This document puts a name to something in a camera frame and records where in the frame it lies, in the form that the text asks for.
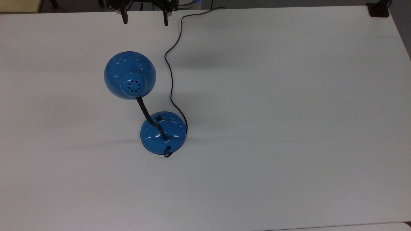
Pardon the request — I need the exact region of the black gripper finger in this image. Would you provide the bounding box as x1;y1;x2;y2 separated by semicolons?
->
151;0;179;26
107;0;133;25

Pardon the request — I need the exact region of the blue desk lamp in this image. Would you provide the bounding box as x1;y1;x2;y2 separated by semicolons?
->
103;51;188;158

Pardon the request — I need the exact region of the beige wooden furniture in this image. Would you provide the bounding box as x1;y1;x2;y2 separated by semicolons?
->
0;0;43;14

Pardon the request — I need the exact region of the white adjacent table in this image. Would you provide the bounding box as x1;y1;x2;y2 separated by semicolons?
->
263;221;411;231

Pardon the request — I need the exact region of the thin black lamp cable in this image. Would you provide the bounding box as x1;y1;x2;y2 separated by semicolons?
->
163;0;226;158

